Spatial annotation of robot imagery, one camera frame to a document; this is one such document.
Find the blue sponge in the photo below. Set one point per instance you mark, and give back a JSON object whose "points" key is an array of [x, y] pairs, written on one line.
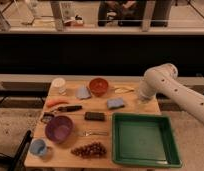
{"points": [[115, 103]]}

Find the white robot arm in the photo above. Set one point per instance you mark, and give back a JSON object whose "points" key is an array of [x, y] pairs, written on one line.
{"points": [[162, 79]]}

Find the orange bowl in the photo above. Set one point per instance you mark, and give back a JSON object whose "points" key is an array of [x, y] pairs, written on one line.
{"points": [[98, 86]]}

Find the yellow banana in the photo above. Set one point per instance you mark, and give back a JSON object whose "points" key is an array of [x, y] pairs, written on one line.
{"points": [[125, 89]]}

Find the grey blue cloth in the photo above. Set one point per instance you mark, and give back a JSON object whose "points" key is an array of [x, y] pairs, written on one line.
{"points": [[83, 93]]}

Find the dark rectangular block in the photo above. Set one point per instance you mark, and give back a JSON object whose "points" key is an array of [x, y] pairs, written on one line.
{"points": [[95, 116]]}

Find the silver fork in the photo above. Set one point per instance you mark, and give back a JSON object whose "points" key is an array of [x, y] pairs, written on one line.
{"points": [[88, 133]]}

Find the orange carrot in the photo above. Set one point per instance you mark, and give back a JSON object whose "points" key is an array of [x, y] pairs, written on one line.
{"points": [[51, 103]]}

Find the purple bowl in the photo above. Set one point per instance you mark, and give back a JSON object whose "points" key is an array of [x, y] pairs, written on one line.
{"points": [[58, 129]]}

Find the bunch of dark grapes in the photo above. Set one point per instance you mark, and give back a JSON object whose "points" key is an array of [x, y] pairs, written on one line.
{"points": [[95, 149]]}

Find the green plastic tray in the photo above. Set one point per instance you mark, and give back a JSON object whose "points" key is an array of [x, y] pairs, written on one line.
{"points": [[144, 140]]}

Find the blue mug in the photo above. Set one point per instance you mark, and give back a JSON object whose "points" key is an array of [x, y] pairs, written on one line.
{"points": [[38, 147]]}

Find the seated person in background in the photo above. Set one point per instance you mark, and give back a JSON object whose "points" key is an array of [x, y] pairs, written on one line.
{"points": [[131, 12]]}

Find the black stand left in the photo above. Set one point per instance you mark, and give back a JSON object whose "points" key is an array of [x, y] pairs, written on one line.
{"points": [[26, 139]]}

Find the black handled knife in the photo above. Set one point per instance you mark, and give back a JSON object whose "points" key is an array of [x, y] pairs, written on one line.
{"points": [[68, 108]]}

